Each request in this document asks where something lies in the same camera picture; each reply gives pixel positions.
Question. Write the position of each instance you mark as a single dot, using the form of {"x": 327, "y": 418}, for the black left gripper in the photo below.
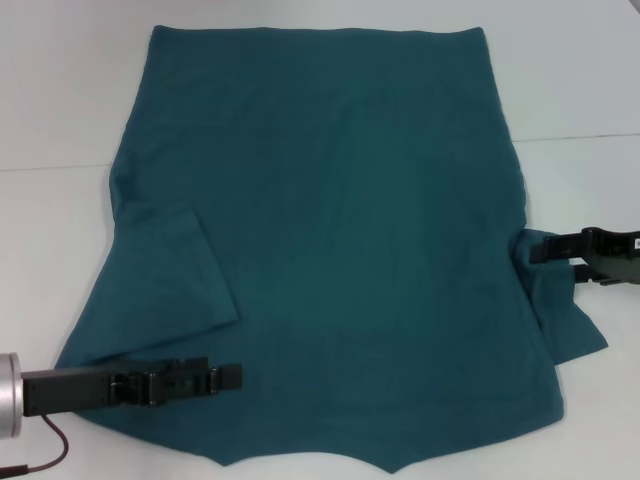
{"x": 65, "y": 390}

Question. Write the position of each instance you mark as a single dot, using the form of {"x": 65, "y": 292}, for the teal blue shirt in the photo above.
{"x": 325, "y": 200}

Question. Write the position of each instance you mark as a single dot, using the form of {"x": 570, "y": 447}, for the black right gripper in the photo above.
{"x": 617, "y": 255}

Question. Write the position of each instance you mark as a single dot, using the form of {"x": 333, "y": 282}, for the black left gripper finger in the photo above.
{"x": 227, "y": 377}

